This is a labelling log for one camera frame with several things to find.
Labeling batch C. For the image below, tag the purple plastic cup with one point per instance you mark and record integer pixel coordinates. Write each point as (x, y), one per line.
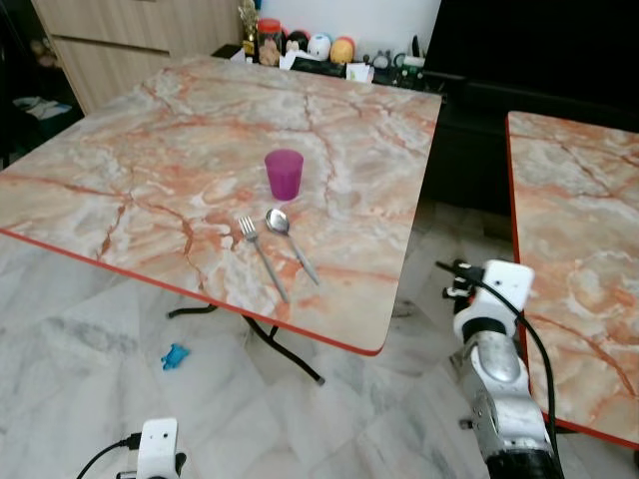
(285, 177)

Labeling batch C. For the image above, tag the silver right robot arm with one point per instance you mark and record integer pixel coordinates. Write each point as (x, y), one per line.
(499, 389)

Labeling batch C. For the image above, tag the small blue toy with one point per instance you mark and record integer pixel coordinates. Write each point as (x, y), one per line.
(176, 357)

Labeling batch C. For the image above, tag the black metal table leg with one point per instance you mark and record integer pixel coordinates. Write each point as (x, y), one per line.
(285, 351)

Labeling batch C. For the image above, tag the metal spoon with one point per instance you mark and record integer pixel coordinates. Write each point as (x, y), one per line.
(278, 221)

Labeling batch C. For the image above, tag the metal fork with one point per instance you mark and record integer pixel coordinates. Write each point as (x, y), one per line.
(266, 261)

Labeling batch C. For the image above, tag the small white lid jar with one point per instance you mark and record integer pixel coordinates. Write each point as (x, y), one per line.
(412, 60)

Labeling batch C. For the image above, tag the white green packet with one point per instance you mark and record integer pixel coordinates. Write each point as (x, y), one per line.
(359, 72)

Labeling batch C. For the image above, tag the black television screen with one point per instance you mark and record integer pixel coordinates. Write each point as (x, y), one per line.
(539, 40)

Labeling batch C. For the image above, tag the flat black tray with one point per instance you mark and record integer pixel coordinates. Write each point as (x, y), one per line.
(321, 66)

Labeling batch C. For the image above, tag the orange round figurine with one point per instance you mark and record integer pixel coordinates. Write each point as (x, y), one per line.
(342, 50)

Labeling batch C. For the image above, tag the white round figurine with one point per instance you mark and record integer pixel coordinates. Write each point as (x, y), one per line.
(319, 46)

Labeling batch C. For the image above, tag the small white card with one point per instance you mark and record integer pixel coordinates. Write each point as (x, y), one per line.
(290, 62)

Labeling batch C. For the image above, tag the dark round figurine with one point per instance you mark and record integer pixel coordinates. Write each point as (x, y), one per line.
(297, 43)

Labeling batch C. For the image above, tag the red lid snack jar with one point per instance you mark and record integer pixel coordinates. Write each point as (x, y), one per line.
(269, 44)

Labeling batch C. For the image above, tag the tall yellow oil bottle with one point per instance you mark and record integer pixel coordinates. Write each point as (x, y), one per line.
(247, 25)

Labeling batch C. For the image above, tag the light wooden cabinet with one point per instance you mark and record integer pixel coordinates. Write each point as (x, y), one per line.
(140, 45)

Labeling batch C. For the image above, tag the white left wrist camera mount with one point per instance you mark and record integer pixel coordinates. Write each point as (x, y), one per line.
(158, 446)

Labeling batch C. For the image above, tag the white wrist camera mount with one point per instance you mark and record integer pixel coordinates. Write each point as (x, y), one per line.
(507, 287)
(158, 446)

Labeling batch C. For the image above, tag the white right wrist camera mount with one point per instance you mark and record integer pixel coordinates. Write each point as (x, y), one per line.
(507, 287)

